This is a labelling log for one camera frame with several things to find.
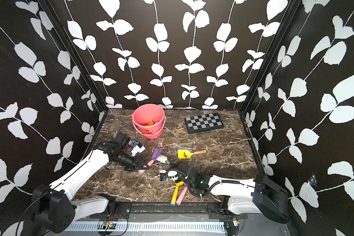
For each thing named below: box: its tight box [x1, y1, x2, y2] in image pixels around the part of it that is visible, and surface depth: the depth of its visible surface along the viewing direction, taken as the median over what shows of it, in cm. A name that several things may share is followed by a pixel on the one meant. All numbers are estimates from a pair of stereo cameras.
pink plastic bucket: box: [131, 103, 167, 140], surface depth 99 cm
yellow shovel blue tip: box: [170, 179, 185, 207], surface depth 78 cm
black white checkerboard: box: [184, 112, 225, 135], surface depth 110 cm
